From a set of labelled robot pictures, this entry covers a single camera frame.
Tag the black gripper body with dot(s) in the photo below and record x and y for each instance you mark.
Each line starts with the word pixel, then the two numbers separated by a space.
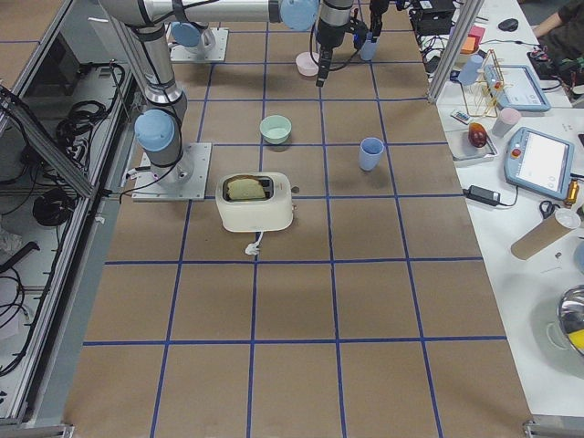
pixel 375 15

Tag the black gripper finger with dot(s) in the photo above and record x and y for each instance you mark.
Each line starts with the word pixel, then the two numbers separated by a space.
pixel 377 9
pixel 322 76

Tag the blue cup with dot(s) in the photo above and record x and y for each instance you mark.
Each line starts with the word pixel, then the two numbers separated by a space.
pixel 469 73
pixel 370 153
pixel 369 48

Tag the pink bowl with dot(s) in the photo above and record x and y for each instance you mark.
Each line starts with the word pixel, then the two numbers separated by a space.
pixel 307 64

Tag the black electronics box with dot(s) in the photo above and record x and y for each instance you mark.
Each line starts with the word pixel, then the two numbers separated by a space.
pixel 432 17

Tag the green bowl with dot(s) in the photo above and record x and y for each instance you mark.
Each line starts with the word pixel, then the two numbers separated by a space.
pixel 275 129

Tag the orange sticky note block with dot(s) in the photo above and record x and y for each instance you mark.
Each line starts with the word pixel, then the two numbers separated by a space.
pixel 473 40

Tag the blue cup on rack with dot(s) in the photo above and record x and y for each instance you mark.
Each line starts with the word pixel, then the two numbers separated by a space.
pixel 469 73

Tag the black computer mouse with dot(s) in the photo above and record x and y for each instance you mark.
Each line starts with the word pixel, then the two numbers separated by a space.
pixel 508 25

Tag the remote control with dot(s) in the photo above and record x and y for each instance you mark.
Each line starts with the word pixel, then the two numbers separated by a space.
pixel 461 116

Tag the toast slice in toaster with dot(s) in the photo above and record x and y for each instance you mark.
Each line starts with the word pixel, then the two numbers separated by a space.
pixel 245 189

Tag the white toaster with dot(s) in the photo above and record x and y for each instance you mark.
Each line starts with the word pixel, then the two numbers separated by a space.
pixel 274 213

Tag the far teach pendant tablet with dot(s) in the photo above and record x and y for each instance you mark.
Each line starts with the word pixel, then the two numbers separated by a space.
pixel 516 87

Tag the teach pendant tablet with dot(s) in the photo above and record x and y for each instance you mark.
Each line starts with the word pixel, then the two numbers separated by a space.
pixel 516 87
pixel 539 162

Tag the metal tray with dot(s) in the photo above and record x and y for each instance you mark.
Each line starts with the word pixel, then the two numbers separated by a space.
pixel 464 152

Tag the red mango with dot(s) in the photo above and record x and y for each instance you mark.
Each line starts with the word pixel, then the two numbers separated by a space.
pixel 477 135

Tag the pink cup on side table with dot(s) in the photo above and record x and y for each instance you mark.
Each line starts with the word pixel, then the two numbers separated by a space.
pixel 507 119

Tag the person at desk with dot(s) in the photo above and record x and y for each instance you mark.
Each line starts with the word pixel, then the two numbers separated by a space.
pixel 561 34

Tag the black power adapter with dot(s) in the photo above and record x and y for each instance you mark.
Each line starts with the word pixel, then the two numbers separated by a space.
pixel 482 195

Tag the near teach pendant tablet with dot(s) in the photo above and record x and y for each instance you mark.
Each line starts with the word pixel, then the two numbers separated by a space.
pixel 539 162

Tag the scissors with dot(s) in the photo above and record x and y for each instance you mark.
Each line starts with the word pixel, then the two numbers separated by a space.
pixel 547 209

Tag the cardboard tube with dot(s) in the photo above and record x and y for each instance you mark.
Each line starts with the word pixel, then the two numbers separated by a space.
pixel 559 224

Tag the steel mixing bowl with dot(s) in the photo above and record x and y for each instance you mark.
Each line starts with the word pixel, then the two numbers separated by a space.
pixel 570 317

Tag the aluminium frame post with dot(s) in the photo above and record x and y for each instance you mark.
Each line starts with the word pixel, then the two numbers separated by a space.
pixel 465 20

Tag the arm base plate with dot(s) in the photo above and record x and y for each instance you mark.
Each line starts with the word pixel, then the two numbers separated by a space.
pixel 187 181
pixel 205 45

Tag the gold wire cup rack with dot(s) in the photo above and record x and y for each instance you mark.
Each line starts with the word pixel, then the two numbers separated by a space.
pixel 481 99

